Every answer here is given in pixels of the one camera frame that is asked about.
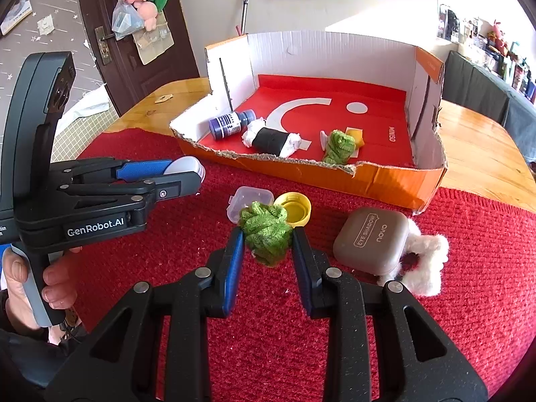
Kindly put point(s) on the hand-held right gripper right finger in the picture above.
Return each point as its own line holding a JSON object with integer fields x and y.
{"x": 303, "y": 268}

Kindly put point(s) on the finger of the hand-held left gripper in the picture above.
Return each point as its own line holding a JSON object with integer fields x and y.
{"x": 142, "y": 170}
{"x": 176, "y": 186}

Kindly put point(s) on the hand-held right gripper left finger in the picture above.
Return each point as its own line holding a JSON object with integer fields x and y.
{"x": 234, "y": 268}

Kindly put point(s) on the white round tin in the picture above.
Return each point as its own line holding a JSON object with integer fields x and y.
{"x": 186, "y": 165}

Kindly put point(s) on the green yarn ball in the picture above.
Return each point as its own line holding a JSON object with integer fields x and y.
{"x": 339, "y": 148}
{"x": 266, "y": 234}

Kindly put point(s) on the yellow bottle cap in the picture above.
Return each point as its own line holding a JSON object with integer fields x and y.
{"x": 303, "y": 213}

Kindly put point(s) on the brown eyeshadow case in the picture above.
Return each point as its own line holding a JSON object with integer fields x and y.
{"x": 368, "y": 243}

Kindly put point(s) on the small clear plastic box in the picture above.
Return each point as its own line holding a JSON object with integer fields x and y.
{"x": 251, "y": 196}

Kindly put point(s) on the blue bottle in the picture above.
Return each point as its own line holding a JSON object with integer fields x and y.
{"x": 228, "y": 124}

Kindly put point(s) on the black and white cloth roll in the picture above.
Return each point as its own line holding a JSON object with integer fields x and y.
{"x": 270, "y": 140}

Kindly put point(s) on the white fluffy scrunchie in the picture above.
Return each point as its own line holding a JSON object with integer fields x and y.
{"x": 427, "y": 268}

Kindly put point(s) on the orange cardboard box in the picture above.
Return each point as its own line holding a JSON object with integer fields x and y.
{"x": 377, "y": 113}

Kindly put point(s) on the person's left hand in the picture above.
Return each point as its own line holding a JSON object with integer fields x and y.
{"x": 58, "y": 280}

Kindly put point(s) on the small wooden tag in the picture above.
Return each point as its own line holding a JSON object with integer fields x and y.
{"x": 163, "y": 98}

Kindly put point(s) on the red knitted cloth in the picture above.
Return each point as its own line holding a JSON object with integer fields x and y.
{"x": 268, "y": 343}

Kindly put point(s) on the white plastic sheet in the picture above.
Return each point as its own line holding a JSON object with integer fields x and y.
{"x": 86, "y": 102}

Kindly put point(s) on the beige paper bag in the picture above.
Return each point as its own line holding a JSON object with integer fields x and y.
{"x": 153, "y": 48}

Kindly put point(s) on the brown door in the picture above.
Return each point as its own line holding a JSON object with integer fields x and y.
{"x": 176, "y": 50}

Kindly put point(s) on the clear plastic bag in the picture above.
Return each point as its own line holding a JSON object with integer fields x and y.
{"x": 123, "y": 23}

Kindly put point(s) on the peach plush toy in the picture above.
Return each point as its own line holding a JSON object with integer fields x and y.
{"x": 146, "y": 16}

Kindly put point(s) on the white paper note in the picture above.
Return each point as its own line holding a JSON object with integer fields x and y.
{"x": 46, "y": 24}

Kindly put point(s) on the metal pole with orange tip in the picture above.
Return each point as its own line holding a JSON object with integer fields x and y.
{"x": 245, "y": 12}

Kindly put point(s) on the grey cloth covered sideboard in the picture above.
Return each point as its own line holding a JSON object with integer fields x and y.
{"x": 481, "y": 88}

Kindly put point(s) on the row of cosmetic bottles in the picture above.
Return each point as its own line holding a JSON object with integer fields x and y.
{"x": 502, "y": 58}

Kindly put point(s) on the red plush toy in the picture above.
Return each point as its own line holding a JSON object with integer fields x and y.
{"x": 498, "y": 37}

